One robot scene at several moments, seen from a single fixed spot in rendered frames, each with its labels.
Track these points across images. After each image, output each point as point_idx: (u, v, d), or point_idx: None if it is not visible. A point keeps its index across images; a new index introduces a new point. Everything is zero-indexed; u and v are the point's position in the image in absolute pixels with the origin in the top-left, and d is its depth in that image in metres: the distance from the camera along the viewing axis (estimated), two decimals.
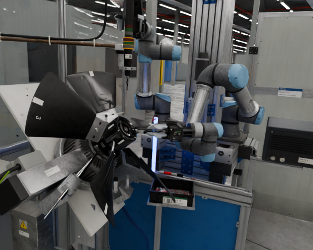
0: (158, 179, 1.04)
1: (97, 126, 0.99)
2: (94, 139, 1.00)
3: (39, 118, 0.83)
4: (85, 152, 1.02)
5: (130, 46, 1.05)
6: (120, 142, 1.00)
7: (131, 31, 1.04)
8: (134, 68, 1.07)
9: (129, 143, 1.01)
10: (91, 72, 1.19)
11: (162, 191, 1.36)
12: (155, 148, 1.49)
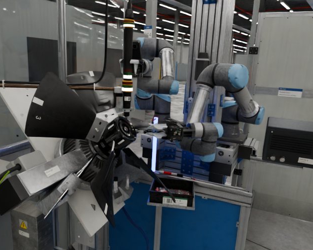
0: (158, 179, 1.04)
1: (97, 126, 0.99)
2: (94, 139, 1.00)
3: (39, 118, 0.83)
4: (85, 152, 1.02)
5: (129, 89, 1.09)
6: (120, 142, 1.00)
7: (130, 75, 1.08)
8: (133, 110, 1.11)
9: (129, 143, 1.01)
10: (91, 72, 1.19)
11: (162, 191, 1.36)
12: (155, 148, 1.49)
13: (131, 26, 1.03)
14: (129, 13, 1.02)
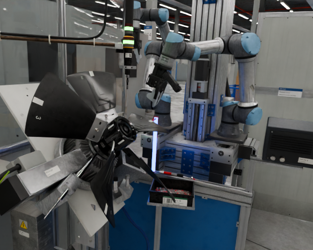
0: (158, 179, 1.04)
1: (97, 126, 0.99)
2: (94, 139, 1.00)
3: (39, 118, 0.83)
4: (85, 152, 1.02)
5: (130, 45, 1.05)
6: (120, 142, 1.00)
7: (131, 30, 1.04)
8: (134, 67, 1.07)
9: (129, 143, 1.01)
10: (91, 72, 1.19)
11: (162, 191, 1.36)
12: (155, 148, 1.49)
13: None
14: None
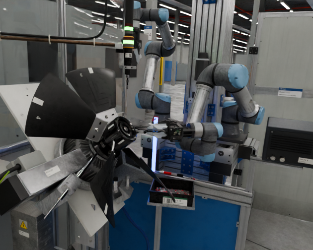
0: (104, 166, 0.83)
1: (109, 115, 1.09)
2: None
3: (81, 76, 1.14)
4: (85, 152, 1.02)
5: (130, 45, 1.05)
6: (110, 126, 1.00)
7: (131, 30, 1.04)
8: (134, 67, 1.07)
9: (116, 131, 0.98)
10: (151, 123, 1.37)
11: (162, 191, 1.36)
12: (155, 148, 1.49)
13: None
14: None
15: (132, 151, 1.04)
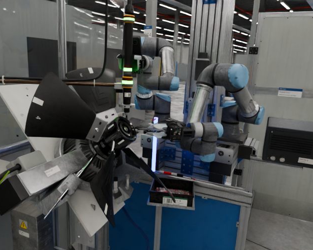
0: (104, 166, 0.83)
1: (109, 115, 1.09)
2: None
3: (81, 76, 1.14)
4: (85, 152, 1.02)
5: (129, 85, 1.08)
6: (110, 126, 1.00)
7: (130, 71, 1.08)
8: (133, 106, 1.10)
9: (116, 131, 0.98)
10: (151, 123, 1.37)
11: (162, 191, 1.36)
12: (155, 148, 1.49)
13: (131, 21, 1.03)
14: (129, 9, 1.02)
15: (132, 151, 1.04)
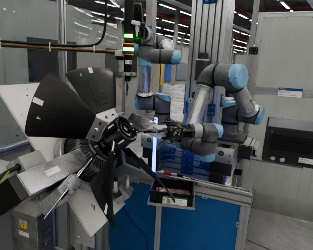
0: (104, 166, 0.83)
1: (109, 115, 1.09)
2: None
3: (81, 76, 1.14)
4: (85, 152, 1.02)
5: (130, 52, 1.05)
6: (110, 126, 1.00)
7: (131, 37, 1.05)
8: (134, 74, 1.07)
9: (116, 131, 0.98)
10: (151, 120, 1.37)
11: (162, 191, 1.36)
12: (155, 148, 1.49)
13: None
14: None
15: (132, 151, 1.04)
